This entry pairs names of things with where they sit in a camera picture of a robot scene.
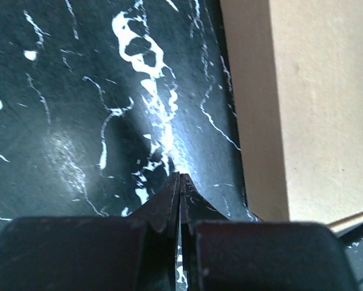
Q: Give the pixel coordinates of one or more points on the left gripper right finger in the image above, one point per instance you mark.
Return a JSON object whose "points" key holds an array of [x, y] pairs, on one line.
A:
{"points": [[220, 254]]}

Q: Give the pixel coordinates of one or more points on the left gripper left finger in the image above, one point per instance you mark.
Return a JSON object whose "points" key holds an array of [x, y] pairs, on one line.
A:
{"points": [[136, 252]]}

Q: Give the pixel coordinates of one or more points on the brown cardboard box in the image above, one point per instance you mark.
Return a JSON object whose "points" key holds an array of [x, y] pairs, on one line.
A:
{"points": [[297, 78]]}

